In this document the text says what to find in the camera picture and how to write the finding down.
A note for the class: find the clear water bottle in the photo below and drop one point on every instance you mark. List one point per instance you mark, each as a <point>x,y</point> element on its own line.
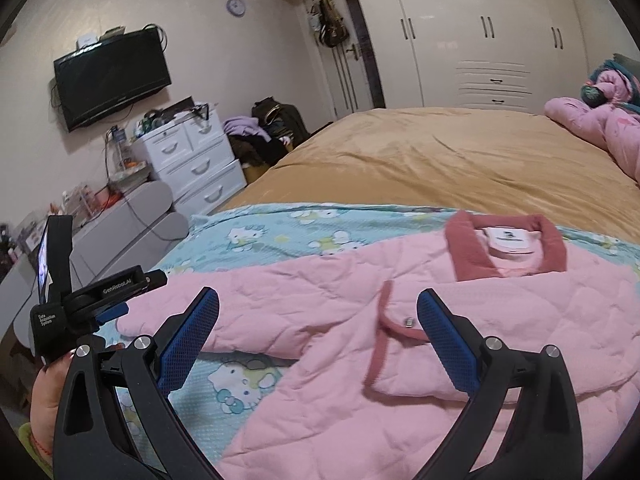
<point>119,147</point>

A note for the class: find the cartoon cat printed blanket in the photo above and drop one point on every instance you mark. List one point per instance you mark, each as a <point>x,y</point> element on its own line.
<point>280,240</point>

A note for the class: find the pink comforter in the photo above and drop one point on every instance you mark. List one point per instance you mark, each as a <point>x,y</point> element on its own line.
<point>600,125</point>

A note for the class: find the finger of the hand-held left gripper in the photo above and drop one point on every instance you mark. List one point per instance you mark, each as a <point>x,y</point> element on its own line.
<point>114,314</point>

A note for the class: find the pink quilted blanket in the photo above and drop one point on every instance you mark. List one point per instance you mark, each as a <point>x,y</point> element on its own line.
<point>325,310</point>

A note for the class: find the black bag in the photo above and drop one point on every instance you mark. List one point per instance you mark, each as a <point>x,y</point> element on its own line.
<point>285,120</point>

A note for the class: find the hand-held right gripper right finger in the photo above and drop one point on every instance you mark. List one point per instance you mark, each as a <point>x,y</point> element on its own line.
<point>445,335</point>

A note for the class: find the dark clothes pile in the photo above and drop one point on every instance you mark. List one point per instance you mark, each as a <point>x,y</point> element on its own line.
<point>257,152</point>

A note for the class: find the person's left hand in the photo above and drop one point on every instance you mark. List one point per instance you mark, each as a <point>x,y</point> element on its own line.
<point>46,400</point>

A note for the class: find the bags hanging on door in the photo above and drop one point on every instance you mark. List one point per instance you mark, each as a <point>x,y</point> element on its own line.
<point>330,22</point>

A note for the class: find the black wall television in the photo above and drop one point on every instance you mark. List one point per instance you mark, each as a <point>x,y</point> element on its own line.
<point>112,80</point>

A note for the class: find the tan bed cover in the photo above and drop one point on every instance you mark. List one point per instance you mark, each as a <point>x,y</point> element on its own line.
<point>450,160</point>

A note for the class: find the purple garment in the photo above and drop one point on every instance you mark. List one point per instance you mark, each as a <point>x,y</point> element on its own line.
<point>242,127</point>

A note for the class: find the dark floral quilt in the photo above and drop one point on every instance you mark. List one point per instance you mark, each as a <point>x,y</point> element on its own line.
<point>597,91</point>

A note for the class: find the white router box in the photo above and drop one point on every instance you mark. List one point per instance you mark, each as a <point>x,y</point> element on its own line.
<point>86,41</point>

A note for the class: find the white wardrobe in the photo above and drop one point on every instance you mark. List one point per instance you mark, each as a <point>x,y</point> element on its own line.
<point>475,35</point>

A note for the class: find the white room door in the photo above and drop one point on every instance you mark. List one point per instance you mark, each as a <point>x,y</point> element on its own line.
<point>345,75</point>

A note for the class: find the round wall clock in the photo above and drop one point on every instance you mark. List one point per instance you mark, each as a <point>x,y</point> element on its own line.
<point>236,6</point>

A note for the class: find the black framed glass tray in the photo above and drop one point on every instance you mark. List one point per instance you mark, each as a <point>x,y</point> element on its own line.
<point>182,110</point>

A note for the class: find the white drawer chest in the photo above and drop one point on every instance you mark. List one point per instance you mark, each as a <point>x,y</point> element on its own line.
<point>200,165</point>

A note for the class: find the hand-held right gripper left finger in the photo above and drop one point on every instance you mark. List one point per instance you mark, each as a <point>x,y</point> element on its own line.
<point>187,340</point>

